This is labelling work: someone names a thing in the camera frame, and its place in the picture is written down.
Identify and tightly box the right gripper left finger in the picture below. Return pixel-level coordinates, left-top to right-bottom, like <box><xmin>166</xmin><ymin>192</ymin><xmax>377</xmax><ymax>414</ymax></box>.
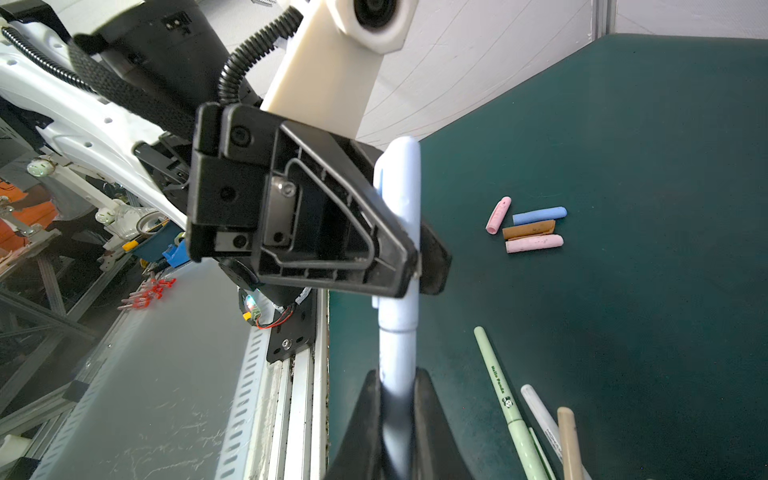
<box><xmin>325</xmin><ymin>370</ymin><xmax>383</xmax><ymax>480</ymax></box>

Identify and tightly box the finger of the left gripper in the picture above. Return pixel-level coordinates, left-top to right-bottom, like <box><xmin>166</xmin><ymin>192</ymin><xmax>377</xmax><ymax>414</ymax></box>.
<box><xmin>419</xmin><ymin>218</ymin><xmax>452</xmax><ymax>296</ymax></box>

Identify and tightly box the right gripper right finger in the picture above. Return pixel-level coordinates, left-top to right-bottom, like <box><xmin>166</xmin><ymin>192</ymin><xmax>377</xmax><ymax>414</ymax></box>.
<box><xmin>412</xmin><ymin>368</ymin><xmax>473</xmax><ymax>480</ymax></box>

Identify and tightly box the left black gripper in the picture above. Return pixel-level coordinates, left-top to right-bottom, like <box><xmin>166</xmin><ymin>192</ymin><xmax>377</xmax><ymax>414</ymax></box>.
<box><xmin>185</xmin><ymin>101</ymin><xmax>421</xmax><ymax>299</ymax></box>

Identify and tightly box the pale pink pen cap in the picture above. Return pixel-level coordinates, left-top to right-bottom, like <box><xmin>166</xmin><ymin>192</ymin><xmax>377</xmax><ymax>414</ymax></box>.
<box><xmin>505</xmin><ymin>234</ymin><xmax>564</xmax><ymax>254</ymax></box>

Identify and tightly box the lavender white pen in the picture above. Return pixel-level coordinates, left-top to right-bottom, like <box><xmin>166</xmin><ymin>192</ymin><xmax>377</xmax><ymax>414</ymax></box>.
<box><xmin>374</xmin><ymin>137</ymin><xmax>422</xmax><ymax>479</ymax></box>

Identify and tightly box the brown pen cap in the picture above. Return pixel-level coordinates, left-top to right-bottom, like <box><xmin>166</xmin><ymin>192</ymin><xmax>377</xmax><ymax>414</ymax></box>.
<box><xmin>502</xmin><ymin>220</ymin><xmax>556</xmax><ymax>241</ymax></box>

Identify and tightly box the blue pen cap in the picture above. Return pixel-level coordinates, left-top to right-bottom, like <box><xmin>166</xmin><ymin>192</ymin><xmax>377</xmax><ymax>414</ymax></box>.
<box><xmin>512</xmin><ymin>206</ymin><xmax>568</xmax><ymax>226</ymax></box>

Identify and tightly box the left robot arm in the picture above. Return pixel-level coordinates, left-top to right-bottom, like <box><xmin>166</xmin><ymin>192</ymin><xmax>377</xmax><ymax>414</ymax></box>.
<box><xmin>1</xmin><ymin>1</ymin><xmax>451</xmax><ymax>305</ymax></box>

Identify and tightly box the light green pen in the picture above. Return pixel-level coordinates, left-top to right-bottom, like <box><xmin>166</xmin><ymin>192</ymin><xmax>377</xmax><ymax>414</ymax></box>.
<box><xmin>473</xmin><ymin>326</ymin><xmax>552</xmax><ymax>479</ymax></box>

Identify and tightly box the yellow beige pen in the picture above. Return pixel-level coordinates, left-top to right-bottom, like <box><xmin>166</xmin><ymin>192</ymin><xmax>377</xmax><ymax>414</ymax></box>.
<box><xmin>557</xmin><ymin>406</ymin><xmax>586</xmax><ymax>480</ymax></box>

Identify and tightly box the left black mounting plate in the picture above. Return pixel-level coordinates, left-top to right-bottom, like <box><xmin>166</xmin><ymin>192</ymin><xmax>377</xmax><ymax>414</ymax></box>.
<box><xmin>266</xmin><ymin>291</ymin><xmax>318</xmax><ymax>364</ymax></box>

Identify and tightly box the green table mat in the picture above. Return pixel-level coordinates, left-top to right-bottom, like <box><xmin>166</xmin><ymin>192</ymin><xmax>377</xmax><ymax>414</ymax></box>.
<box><xmin>328</xmin><ymin>34</ymin><xmax>768</xmax><ymax>480</ymax></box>

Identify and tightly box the white slotted cable duct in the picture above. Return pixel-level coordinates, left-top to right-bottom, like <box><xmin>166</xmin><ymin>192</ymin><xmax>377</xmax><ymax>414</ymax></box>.
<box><xmin>214</xmin><ymin>326</ymin><xmax>272</xmax><ymax>480</ymax></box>

